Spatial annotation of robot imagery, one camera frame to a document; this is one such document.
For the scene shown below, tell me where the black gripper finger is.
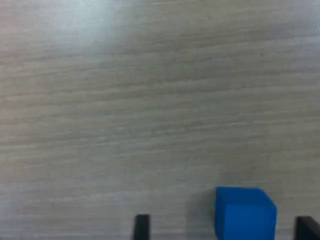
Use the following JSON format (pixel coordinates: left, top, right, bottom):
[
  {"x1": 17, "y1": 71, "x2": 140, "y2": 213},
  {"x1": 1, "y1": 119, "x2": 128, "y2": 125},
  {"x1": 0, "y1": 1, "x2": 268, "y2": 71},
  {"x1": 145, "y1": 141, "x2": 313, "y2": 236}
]
[
  {"x1": 293, "y1": 216, "x2": 320, "y2": 240},
  {"x1": 132, "y1": 214, "x2": 151, "y2": 240}
]

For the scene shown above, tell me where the blue cube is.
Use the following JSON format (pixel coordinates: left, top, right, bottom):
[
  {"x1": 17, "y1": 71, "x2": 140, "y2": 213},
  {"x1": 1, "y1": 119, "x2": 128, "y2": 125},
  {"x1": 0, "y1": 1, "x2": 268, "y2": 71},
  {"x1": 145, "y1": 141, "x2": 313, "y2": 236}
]
[{"x1": 213, "y1": 186, "x2": 278, "y2": 240}]

